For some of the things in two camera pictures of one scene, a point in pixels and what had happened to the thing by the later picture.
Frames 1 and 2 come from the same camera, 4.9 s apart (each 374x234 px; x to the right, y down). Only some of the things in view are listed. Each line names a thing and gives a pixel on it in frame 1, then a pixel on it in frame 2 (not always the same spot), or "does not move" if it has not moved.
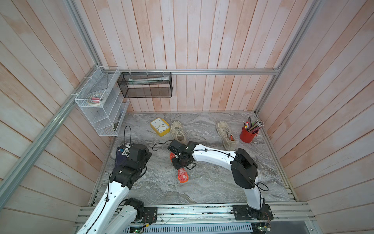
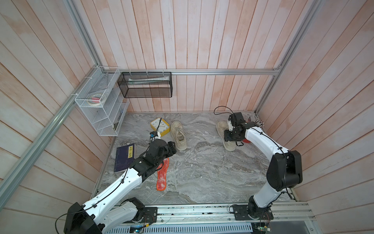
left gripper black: (147, 155) to (170, 148)
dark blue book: (121, 159) does not move
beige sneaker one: (229, 141) does not move
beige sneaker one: (177, 132) does not move
